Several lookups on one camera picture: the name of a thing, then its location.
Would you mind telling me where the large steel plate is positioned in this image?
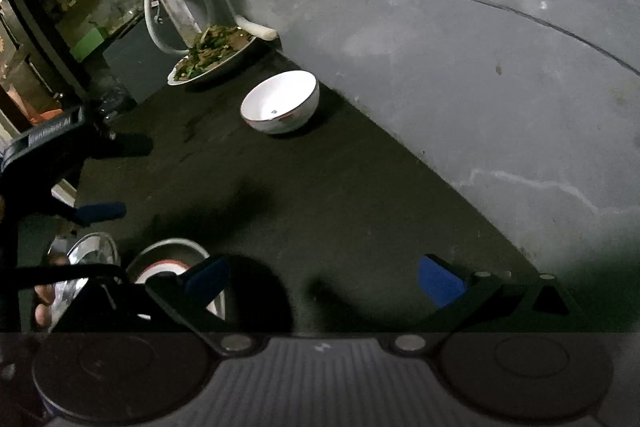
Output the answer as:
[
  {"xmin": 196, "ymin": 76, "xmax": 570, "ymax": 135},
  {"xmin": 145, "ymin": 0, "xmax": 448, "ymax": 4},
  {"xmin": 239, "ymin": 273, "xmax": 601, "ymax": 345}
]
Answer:
[{"xmin": 46, "ymin": 231, "xmax": 122, "ymax": 333}]

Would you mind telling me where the steel bowl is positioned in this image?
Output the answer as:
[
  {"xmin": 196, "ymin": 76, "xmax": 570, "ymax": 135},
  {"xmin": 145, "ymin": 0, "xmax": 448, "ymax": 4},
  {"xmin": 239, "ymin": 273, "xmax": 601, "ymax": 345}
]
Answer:
[{"xmin": 124, "ymin": 236, "xmax": 228, "ymax": 321}]

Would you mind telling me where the white bowl red rim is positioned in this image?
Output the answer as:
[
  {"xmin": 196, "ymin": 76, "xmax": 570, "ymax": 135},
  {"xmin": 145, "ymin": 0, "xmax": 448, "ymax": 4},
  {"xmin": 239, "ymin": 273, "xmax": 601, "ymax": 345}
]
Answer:
[
  {"xmin": 134, "ymin": 259, "xmax": 226, "ymax": 320},
  {"xmin": 240, "ymin": 69, "xmax": 320, "ymax": 135}
]

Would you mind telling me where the person's left hand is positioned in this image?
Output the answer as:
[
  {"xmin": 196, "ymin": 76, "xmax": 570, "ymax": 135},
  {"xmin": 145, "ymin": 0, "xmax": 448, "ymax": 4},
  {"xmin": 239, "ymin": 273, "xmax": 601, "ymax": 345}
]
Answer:
[{"xmin": 35, "ymin": 254, "xmax": 68, "ymax": 329}]

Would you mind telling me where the green box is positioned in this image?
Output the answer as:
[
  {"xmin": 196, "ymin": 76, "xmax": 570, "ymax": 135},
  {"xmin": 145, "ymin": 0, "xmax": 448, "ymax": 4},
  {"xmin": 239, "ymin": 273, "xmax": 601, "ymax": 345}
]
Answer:
[{"xmin": 70, "ymin": 27, "xmax": 108, "ymax": 63}]

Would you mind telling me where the dark cabinet box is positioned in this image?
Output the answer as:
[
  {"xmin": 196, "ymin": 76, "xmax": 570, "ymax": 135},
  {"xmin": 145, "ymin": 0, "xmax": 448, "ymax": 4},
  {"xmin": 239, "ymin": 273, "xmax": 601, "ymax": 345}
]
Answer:
[{"xmin": 103, "ymin": 16, "xmax": 179, "ymax": 104}]

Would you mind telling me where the white plate of stir-fry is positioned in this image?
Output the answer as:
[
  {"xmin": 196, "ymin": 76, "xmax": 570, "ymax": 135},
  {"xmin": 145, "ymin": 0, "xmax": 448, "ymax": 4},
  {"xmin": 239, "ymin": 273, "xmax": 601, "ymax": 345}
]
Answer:
[{"xmin": 167, "ymin": 25, "xmax": 257, "ymax": 87}]

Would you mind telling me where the white leek stalk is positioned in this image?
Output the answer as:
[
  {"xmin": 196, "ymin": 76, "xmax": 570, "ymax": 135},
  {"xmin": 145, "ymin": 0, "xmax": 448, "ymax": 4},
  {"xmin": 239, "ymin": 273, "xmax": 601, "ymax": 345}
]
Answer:
[{"xmin": 234, "ymin": 15, "xmax": 279, "ymax": 41}]

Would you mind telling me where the grey looped hose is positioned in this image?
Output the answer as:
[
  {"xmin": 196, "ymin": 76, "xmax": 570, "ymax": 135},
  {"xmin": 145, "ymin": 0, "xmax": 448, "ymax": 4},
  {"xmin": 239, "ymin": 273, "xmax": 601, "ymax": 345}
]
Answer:
[{"xmin": 142, "ymin": 0, "xmax": 217, "ymax": 58}]

